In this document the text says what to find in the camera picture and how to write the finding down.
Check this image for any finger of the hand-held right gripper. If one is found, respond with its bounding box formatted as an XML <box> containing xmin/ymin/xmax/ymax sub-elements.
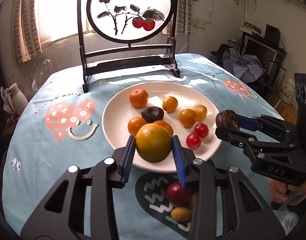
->
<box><xmin>215</xmin><ymin>126</ymin><xmax>297</xmax><ymax>167</ymax></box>
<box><xmin>237</xmin><ymin>114</ymin><xmax>297</xmax><ymax>143</ymax></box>

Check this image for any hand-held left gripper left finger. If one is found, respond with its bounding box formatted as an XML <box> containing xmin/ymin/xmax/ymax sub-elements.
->
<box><xmin>23</xmin><ymin>135</ymin><xmax>137</xmax><ymax>240</ymax></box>

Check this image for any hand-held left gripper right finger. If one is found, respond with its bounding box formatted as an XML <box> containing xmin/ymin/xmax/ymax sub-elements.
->
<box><xmin>172</xmin><ymin>135</ymin><xmax>286</xmax><ymax>240</ymax></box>

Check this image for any dark brown wrinkled fruit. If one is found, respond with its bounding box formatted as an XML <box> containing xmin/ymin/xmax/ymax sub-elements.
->
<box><xmin>141</xmin><ymin>106</ymin><xmax>165</xmax><ymax>125</ymax></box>
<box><xmin>215</xmin><ymin>110</ymin><xmax>241</xmax><ymax>130</ymax></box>

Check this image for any red tomato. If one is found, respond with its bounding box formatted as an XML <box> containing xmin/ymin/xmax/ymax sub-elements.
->
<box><xmin>194</xmin><ymin>123</ymin><xmax>209</xmax><ymax>138</ymax></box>
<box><xmin>185</xmin><ymin>133</ymin><xmax>202</xmax><ymax>149</ymax></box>

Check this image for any greenish orange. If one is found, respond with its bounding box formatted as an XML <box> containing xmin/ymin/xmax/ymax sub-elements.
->
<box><xmin>135</xmin><ymin>123</ymin><xmax>173</xmax><ymax>163</ymax></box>

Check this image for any white oval plate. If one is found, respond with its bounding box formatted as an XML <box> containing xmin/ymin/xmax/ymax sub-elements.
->
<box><xmin>102</xmin><ymin>81</ymin><xmax>223</xmax><ymax>173</ymax></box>

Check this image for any small orange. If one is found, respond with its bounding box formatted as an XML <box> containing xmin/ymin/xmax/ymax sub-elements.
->
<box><xmin>162</xmin><ymin>96</ymin><xmax>179</xmax><ymax>113</ymax></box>

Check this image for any large orange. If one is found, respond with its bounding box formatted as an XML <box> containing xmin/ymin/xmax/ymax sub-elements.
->
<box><xmin>129</xmin><ymin>89</ymin><xmax>149</xmax><ymax>109</ymax></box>

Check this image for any person's right hand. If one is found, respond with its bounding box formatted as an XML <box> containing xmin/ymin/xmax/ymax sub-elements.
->
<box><xmin>269</xmin><ymin>180</ymin><xmax>305</xmax><ymax>205</ymax></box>

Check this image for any dark red plum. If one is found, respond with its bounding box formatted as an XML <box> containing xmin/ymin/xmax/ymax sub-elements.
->
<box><xmin>165</xmin><ymin>182</ymin><xmax>195</xmax><ymax>205</ymax></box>

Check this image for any cardboard box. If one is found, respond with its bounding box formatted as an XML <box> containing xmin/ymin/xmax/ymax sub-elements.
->
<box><xmin>276</xmin><ymin>99</ymin><xmax>297</xmax><ymax>119</ymax></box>

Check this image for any white bucket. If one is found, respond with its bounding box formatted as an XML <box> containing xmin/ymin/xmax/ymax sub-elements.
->
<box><xmin>278</xmin><ymin>74</ymin><xmax>297</xmax><ymax>103</ymax></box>

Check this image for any pile of clothes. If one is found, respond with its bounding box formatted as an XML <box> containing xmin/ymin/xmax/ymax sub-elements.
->
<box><xmin>210</xmin><ymin>44</ymin><xmax>266</xmax><ymax>84</ymax></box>

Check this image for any light blue printed tablecloth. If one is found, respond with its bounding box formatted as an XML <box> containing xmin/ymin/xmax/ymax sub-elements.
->
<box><xmin>1</xmin><ymin>52</ymin><xmax>304</xmax><ymax>240</ymax></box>

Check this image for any computer monitor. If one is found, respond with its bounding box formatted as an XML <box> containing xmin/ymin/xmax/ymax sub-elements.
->
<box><xmin>243</xmin><ymin>34</ymin><xmax>279</xmax><ymax>73</ymax></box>

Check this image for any black speaker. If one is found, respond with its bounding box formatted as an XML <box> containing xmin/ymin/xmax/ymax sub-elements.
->
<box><xmin>265</xmin><ymin>24</ymin><xmax>281</xmax><ymax>47</ymax></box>

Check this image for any white jug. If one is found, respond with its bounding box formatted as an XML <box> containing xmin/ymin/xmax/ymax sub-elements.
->
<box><xmin>8</xmin><ymin>84</ymin><xmax>29</xmax><ymax>117</ymax></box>

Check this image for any round painted table screen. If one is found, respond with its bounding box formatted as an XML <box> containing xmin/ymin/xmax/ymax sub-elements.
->
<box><xmin>77</xmin><ymin>0</ymin><xmax>181</xmax><ymax>93</ymax></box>

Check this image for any white plastic bag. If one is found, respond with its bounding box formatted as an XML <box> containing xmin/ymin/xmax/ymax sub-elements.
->
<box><xmin>0</xmin><ymin>86</ymin><xmax>16</xmax><ymax>115</ymax></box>

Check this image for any checked curtain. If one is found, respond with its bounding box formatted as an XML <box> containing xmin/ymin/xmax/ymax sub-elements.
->
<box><xmin>11</xmin><ymin>0</ymin><xmax>43</xmax><ymax>67</ymax></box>
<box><xmin>165</xmin><ymin>0</ymin><xmax>193</xmax><ymax>35</ymax></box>

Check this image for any window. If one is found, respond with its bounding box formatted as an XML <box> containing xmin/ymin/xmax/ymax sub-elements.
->
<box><xmin>38</xmin><ymin>0</ymin><xmax>91</xmax><ymax>43</ymax></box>

